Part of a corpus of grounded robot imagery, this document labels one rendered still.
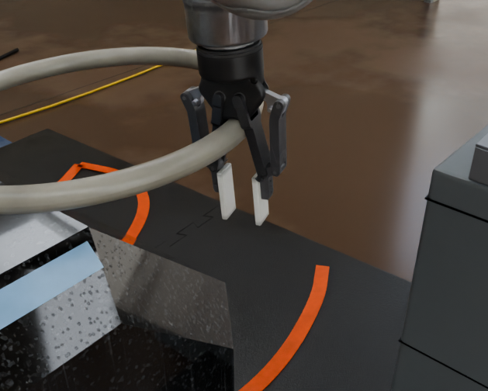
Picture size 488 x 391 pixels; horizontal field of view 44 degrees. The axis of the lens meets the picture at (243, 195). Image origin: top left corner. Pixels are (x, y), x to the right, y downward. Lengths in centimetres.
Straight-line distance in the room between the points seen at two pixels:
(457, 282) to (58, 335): 71
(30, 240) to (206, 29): 33
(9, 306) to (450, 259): 74
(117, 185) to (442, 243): 66
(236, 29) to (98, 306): 36
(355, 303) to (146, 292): 120
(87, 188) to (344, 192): 195
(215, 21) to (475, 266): 66
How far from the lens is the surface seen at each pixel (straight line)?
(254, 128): 71
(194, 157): 66
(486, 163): 103
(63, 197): 64
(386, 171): 271
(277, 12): 46
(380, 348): 182
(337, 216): 236
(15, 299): 72
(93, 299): 75
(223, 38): 65
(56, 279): 74
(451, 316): 120
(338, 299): 195
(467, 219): 108
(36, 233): 78
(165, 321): 84
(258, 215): 77
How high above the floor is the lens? 129
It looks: 32 degrees down
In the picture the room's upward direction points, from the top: straight up
